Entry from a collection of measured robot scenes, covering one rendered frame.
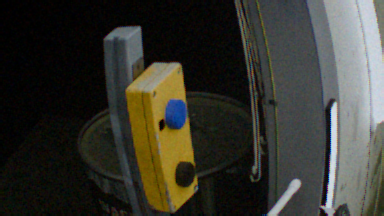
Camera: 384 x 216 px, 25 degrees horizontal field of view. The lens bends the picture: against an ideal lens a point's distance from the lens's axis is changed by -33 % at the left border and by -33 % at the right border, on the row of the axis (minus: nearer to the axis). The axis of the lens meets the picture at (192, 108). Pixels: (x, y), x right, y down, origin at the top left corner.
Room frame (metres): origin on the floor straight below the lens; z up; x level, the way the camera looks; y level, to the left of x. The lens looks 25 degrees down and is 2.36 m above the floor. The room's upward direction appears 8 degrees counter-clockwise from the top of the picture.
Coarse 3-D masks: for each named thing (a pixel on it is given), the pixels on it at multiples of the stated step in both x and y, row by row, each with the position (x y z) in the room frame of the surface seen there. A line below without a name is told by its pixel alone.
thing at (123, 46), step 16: (112, 32) 1.97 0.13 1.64; (128, 32) 1.95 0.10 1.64; (112, 48) 1.94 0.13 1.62; (128, 48) 1.92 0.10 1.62; (112, 64) 1.94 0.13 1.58; (128, 64) 1.92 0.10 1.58; (112, 80) 1.94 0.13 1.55; (128, 80) 1.92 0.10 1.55; (112, 96) 1.94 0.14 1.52; (112, 112) 1.94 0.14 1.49; (112, 128) 1.94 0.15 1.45; (128, 128) 1.93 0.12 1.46; (128, 144) 1.94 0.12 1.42; (128, 160) 1.94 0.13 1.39; (128, 176) 1.94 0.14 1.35; (128, 192) 1.94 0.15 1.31; (144, 192) 1.92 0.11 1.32; (144, 208) 1.93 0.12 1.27
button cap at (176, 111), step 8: (168, 104) 1.91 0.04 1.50; (176, 104) 1.90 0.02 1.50; (184, 104) 1.92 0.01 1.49; (168, 112) 1.90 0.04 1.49; (176, 112) 1.89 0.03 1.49; (184, 112) 1.92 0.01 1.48; (168, 120) 1.89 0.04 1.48; (176, 120) 1.89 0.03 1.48; (184, 120) 1.92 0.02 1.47; (176, 128) 1.90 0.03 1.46
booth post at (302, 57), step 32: (288, 0) 2.29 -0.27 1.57; (320, 0) 2.39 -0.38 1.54; (256, 32) 2.34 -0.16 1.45; (288, 32) 2.30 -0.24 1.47; (320, 32) 2.32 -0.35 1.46; (288, 64) 2.31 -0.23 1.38; (320, 64) 2.27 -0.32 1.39; (288, 96) 2.32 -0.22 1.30; (320, 96) 2.27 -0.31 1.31; (288, 128) 2.32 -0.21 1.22; (320, 128) 2.27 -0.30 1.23; (288, 160) 2.32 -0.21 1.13; (320, 160) 2.27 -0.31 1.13; (320, 192) 2.26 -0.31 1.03
